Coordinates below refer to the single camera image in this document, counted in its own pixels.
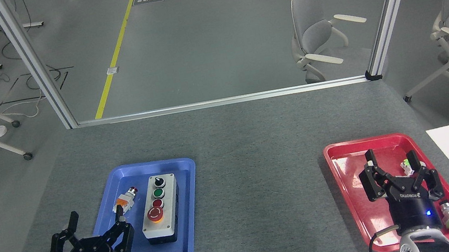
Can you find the black corner bracket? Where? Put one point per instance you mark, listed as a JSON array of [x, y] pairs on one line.
[[373, 75]]

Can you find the blue plastic tray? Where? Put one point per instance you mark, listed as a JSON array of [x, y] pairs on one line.
[[124, 181]]

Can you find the green push button switch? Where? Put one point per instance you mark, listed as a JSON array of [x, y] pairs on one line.
[[405, 166]]

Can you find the silver aluminium rail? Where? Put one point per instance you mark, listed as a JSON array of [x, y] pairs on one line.
[[220, 101]]

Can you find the red push button orange block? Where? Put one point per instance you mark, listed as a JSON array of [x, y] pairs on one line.
[[128, 198]]

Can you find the silver floor socket plate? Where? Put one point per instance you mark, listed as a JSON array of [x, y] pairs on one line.
[[112, 70]]

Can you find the grey four-button control box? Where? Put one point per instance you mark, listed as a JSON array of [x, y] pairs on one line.
[[170, 208]]

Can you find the silver aluminium post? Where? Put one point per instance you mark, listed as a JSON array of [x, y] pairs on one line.
[[393, 2], [31, 62]]

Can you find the red plastic tray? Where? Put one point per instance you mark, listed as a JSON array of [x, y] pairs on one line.
[[348, 155]]

